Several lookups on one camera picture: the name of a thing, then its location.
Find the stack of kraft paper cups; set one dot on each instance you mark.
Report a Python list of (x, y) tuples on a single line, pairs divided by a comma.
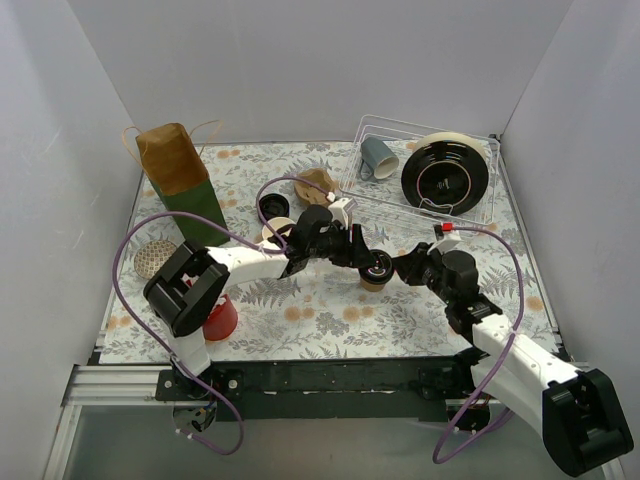
[(272, 232)]

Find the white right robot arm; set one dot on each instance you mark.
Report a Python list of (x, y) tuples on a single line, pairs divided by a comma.
[(577, 413)]

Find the white wire dish rack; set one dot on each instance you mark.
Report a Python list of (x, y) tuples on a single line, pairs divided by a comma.
[(385, 198)]

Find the red cup with napkins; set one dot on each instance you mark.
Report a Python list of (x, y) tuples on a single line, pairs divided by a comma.
[(222, 320)]

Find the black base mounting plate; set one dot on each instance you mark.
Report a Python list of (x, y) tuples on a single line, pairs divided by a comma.
[(423, 388)]

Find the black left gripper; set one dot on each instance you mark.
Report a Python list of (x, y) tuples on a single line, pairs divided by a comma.
[(353, 245)]

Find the brown cardboard cup carrier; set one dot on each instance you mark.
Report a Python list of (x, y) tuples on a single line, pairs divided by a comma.
[(313, 186)]

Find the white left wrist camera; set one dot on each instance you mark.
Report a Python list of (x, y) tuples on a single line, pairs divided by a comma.
[(342, 210)]

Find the floral table mat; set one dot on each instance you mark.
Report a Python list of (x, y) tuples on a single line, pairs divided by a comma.
[(322, 312)]

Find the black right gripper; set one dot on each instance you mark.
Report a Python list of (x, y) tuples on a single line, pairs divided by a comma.
[(415, 263)]

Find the grey ceramic mug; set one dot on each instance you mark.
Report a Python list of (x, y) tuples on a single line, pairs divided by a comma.
[(378, 161)]

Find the small patterned bowl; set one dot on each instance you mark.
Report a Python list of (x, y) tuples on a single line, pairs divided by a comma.
[(151, 256)]

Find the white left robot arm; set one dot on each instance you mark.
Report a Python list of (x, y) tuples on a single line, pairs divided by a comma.
[(185, 290)]

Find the brown and green paper bag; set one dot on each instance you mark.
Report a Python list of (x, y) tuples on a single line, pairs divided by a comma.
[(181, 180)]

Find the aluminium frame rail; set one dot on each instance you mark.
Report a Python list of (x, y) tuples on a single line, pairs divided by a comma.
[(102, 385)]

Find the black plate with cream rim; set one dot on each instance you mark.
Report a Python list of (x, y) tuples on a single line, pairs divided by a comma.
[(447, 173)]

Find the black plastic cup lid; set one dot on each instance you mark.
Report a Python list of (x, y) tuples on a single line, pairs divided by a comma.
[(383, 265)]

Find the single kraft paper cup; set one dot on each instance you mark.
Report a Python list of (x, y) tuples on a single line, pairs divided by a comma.
[(374, 283)]

